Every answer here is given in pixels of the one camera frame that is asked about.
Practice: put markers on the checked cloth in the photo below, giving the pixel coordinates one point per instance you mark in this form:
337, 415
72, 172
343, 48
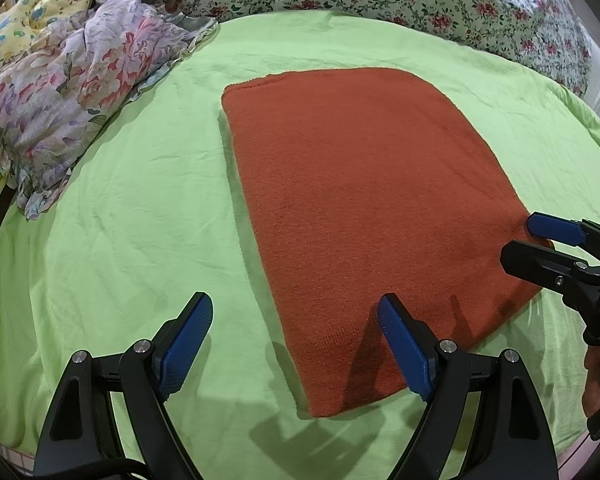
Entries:
12, 455

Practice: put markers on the white mattress edge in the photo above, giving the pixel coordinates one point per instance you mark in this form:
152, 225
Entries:
597, 80

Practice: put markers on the crumpled pastel floral cloth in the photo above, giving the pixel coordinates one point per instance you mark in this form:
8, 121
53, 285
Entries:
75, 90

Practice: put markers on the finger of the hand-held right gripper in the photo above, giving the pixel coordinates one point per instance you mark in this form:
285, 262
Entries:
540, 260
550, 225

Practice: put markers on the light green bed sheet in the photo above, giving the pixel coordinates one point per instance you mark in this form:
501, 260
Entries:
130, 210

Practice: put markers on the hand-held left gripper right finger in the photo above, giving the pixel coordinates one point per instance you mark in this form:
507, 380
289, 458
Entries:
405, 345

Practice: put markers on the orange knitted sweater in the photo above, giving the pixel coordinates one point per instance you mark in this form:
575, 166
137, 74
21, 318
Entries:
370, 210

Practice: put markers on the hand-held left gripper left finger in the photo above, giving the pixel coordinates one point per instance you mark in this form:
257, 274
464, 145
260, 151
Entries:
190, 345

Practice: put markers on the yellow printed quilt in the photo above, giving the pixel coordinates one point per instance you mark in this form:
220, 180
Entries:
40, 5

